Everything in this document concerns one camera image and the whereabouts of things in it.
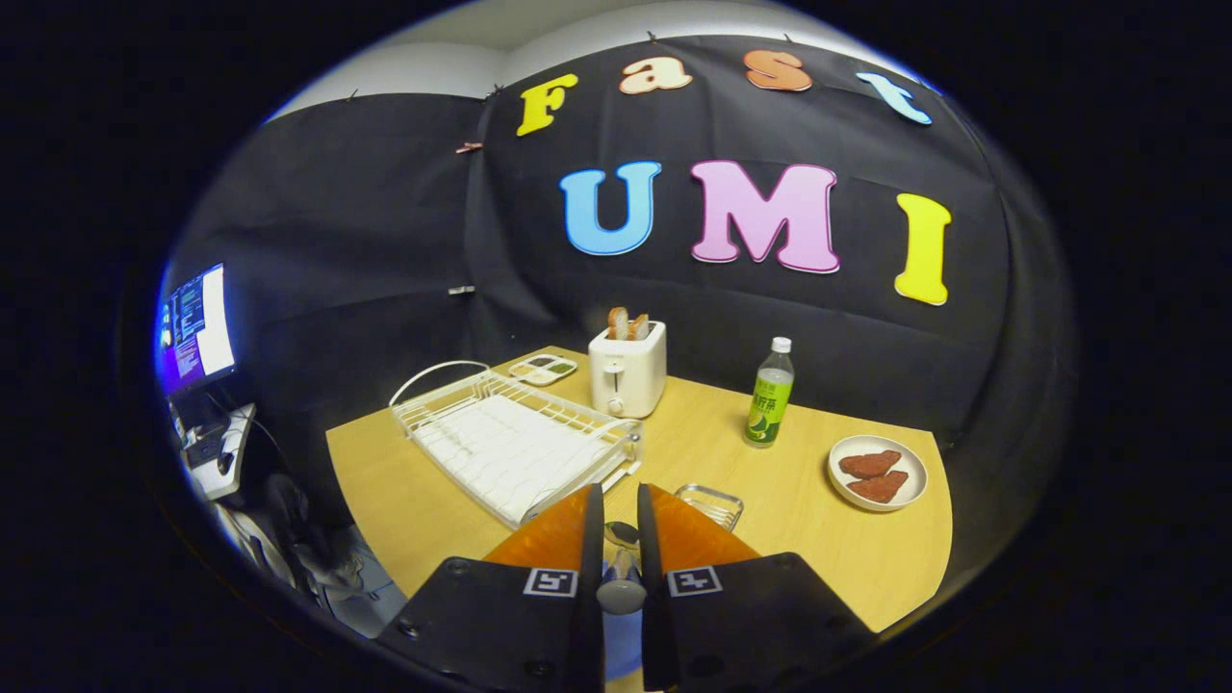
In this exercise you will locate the red meat piece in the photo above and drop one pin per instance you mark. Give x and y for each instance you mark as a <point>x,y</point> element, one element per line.
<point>869,464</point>
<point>879,487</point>

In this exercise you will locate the white round dish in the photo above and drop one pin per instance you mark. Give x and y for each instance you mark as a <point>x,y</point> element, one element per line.
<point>914,467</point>

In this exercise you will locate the divided seasoning dish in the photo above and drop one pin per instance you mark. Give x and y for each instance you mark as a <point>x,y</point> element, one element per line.
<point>544,369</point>

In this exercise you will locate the computer monitor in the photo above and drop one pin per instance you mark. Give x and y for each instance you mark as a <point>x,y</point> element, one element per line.
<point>197,327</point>

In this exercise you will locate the black backdrop cloth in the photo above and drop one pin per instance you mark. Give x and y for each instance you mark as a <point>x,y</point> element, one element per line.
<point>674,298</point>

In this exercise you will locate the blue plate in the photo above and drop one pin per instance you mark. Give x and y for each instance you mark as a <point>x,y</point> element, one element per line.
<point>624,645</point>

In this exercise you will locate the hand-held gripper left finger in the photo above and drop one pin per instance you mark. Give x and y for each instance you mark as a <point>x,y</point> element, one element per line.
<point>593,616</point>

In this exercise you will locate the white toaster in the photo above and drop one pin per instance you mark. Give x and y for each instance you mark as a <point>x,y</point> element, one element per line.
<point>630,371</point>

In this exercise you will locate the toasted bread slice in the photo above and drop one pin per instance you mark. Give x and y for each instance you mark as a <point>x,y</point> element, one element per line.
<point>618,324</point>
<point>640,327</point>

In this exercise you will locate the green label drink bottle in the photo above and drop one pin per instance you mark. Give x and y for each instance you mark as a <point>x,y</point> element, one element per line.
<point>767,409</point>

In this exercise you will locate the metal spoon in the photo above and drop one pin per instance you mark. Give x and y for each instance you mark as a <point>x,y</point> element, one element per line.
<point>621,592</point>

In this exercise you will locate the white side desk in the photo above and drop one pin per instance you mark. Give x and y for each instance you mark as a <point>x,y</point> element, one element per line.
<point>236,462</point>

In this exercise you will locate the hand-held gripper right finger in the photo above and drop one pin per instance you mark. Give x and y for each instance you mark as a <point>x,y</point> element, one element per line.
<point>653,626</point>

